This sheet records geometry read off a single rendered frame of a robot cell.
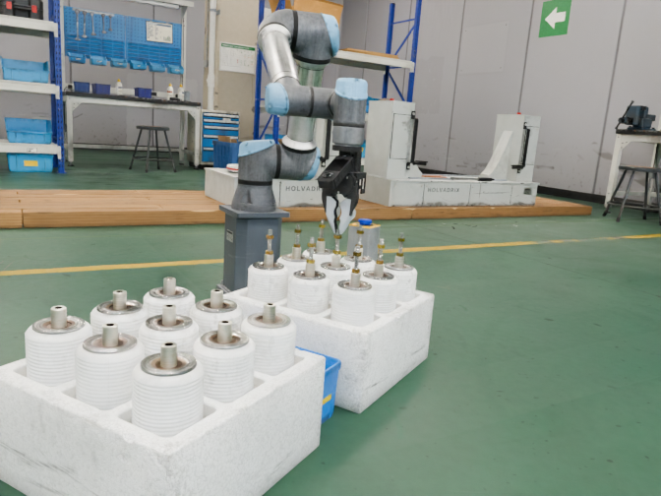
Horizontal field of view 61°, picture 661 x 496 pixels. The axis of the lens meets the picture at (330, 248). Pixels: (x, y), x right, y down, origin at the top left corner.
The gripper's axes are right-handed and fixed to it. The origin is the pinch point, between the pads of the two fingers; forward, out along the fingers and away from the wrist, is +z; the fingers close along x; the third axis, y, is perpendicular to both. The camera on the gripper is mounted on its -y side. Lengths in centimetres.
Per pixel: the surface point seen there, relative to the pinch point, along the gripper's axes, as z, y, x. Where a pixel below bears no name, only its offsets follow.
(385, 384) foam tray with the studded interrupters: 32.1, -8.7, -18.9
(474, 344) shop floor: 35, 36, -30
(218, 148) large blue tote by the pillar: 6, 365, 312
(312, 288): 11.3, -14.9, -1.9
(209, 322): 10.9, -46.5, 1.9
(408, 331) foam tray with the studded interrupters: 22.5, 2.5, -19.8
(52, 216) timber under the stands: 29, 68, 188
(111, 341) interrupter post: 9, -66, 4
